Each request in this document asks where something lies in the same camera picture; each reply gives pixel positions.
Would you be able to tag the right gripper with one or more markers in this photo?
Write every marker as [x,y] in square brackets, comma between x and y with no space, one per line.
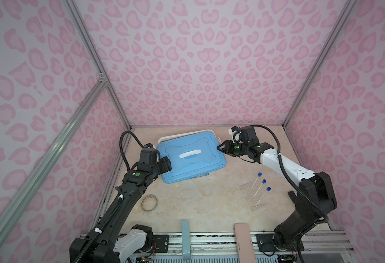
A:
[227,147]

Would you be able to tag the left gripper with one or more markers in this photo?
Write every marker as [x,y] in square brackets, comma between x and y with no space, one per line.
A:
[165,164]

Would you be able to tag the white plastic bin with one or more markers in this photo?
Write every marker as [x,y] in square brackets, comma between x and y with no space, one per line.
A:
[189,134]

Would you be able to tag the blue plastic lid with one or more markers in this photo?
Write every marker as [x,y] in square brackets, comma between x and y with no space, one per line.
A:
[191,157]

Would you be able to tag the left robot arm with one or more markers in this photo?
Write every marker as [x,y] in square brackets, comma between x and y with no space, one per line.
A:
[99,244]

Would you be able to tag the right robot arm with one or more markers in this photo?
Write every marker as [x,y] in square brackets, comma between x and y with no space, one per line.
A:
[313,195]

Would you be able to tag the clear tape roll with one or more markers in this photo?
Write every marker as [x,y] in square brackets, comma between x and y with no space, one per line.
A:
[149,203]

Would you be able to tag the light blue clamp bar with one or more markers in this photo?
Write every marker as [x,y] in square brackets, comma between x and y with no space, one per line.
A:
[186,240]

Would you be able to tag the pink clamp bar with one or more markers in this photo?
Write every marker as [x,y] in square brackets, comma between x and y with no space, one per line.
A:
[244,243]

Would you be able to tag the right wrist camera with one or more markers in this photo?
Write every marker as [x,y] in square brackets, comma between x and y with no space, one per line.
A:
[234,132]

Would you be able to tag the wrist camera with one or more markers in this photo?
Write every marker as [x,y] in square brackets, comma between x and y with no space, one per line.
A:
[234,132]
[150,146]

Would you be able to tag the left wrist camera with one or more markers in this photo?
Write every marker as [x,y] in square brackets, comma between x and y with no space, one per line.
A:
[150,146]

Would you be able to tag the aluminium mounting rail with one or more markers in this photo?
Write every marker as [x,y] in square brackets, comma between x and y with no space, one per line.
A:
[223,243]

